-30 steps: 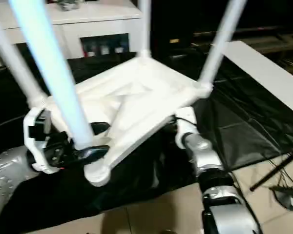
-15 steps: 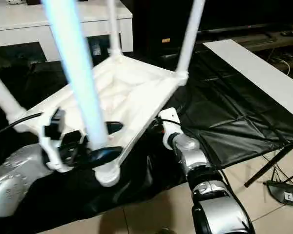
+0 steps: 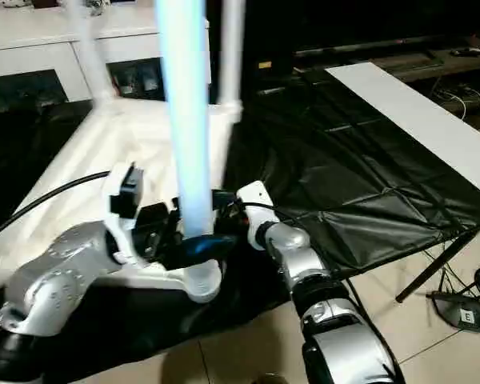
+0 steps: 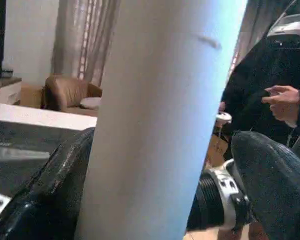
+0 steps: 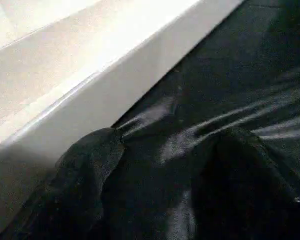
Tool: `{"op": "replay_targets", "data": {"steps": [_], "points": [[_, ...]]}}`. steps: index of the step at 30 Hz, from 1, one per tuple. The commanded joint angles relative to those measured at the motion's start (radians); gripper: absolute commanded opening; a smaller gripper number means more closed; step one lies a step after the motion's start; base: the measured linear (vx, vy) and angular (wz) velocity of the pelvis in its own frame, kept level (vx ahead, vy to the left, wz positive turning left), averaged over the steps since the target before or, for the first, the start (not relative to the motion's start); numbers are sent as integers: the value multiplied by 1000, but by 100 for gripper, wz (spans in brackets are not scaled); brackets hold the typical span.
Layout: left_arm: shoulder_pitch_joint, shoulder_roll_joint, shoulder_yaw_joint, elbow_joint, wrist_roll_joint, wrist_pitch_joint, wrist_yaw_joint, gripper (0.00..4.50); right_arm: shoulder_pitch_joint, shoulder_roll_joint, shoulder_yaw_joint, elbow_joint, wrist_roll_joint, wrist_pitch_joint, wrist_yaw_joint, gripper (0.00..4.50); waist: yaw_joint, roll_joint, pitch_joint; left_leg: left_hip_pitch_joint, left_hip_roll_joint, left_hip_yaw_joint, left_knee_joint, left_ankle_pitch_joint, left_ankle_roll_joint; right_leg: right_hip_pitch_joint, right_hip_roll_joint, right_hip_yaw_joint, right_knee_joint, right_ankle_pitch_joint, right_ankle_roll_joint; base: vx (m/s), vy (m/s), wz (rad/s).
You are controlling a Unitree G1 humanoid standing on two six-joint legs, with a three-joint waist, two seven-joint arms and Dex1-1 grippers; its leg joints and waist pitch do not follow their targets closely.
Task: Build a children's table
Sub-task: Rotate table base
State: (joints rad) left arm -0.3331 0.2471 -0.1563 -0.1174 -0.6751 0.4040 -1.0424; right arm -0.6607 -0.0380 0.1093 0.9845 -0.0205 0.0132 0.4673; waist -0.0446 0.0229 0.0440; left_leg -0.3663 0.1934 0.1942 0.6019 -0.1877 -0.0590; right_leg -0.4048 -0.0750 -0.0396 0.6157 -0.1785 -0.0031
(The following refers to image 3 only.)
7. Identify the black flat screen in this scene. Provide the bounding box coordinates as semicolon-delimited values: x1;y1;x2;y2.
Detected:
291;0;480;53

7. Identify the black mat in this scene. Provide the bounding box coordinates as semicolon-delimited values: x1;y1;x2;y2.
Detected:
0;74;480;363

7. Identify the white cabinet with glass doors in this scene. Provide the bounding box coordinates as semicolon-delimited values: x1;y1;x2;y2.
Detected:
0;0;211;118

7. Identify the white plastic table leg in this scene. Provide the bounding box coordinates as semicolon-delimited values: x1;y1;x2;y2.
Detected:
154;0;222;287
218;0;246;110
63;0;114;107

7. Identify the black tripod stand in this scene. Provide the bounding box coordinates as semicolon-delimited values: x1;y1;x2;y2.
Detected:
395;230;478;304

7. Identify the white cable tangle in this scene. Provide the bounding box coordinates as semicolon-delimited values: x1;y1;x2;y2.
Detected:
431;78;480;120

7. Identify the white plastic table top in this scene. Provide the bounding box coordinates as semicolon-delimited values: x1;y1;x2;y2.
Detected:
0;98;246;304

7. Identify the black base with white label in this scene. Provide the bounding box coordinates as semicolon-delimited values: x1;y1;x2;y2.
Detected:
426;290;480;334

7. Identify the white side table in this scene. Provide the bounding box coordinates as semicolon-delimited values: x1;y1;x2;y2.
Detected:
326;62;480;189

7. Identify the brown low console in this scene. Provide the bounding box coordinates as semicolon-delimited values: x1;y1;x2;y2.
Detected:
295;38;480;84

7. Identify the black speaker with yellow label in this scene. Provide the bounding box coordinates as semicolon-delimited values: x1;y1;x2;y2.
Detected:
207;0;298;98

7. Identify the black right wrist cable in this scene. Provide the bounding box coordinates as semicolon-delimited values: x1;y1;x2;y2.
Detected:
239;202;402;370

